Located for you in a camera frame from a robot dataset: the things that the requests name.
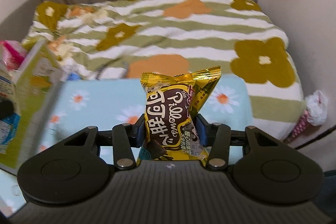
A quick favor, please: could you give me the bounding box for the gold cocoa pillows snack bag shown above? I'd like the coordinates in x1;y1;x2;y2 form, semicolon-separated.
138;66;222;163

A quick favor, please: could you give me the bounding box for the floral striped green duvet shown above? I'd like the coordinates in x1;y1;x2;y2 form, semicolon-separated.
23;0;305;139

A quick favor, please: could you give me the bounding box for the braided grey cable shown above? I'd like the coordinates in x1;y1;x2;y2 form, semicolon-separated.
96;61;129;80

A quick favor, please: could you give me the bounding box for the blue white snack bag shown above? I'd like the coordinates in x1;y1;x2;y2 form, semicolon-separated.
0;60;21;153

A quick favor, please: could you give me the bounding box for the white pink snack bag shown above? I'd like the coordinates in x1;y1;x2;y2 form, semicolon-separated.
1;40;27;71

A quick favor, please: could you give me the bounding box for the green cardboard snack box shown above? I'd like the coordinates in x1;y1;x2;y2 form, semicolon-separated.
1;40;64;174

